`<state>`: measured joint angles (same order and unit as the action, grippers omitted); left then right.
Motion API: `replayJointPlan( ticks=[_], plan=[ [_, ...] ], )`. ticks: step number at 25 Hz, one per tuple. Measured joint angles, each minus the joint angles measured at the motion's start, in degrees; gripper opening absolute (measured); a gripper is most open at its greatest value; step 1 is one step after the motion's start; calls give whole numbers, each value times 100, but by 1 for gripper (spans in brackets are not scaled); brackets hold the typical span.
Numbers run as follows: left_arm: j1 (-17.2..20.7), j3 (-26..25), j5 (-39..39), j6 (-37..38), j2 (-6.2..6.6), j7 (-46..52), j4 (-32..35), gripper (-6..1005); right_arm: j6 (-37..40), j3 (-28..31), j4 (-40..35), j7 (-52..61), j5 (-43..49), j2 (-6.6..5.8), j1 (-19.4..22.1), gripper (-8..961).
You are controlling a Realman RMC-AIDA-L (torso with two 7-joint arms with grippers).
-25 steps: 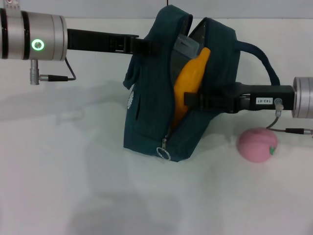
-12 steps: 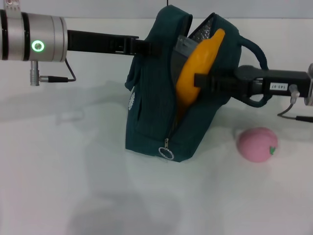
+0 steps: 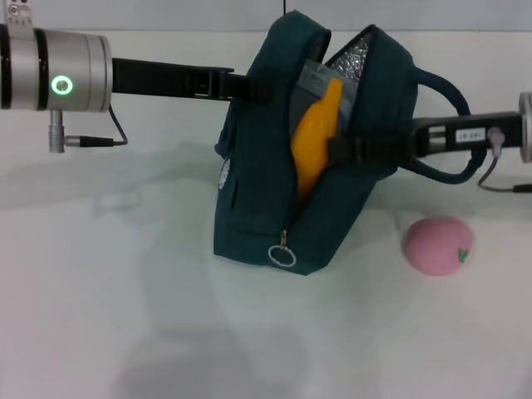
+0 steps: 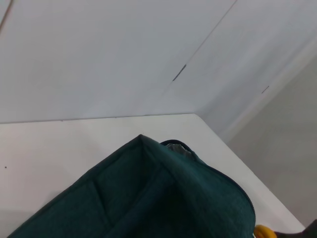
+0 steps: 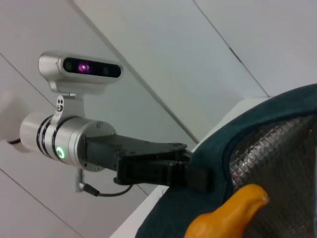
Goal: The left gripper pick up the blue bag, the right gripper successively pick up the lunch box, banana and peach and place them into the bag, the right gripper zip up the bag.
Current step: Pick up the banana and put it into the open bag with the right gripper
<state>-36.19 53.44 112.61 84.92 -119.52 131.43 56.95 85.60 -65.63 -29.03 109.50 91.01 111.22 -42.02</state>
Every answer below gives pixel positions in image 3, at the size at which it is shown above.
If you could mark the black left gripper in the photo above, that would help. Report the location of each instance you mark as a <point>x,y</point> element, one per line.
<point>166,79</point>

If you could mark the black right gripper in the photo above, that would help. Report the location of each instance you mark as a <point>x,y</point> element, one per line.
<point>465,135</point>

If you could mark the yellow banana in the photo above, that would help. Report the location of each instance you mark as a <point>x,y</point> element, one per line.
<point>316,141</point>

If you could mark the clear blue-rimmed plastic container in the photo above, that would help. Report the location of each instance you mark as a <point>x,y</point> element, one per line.
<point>311,75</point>

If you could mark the dark teal insulated bag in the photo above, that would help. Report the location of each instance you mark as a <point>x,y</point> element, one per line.
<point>257,187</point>

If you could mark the pink toy peach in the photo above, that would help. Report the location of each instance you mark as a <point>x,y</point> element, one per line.
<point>436,245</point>

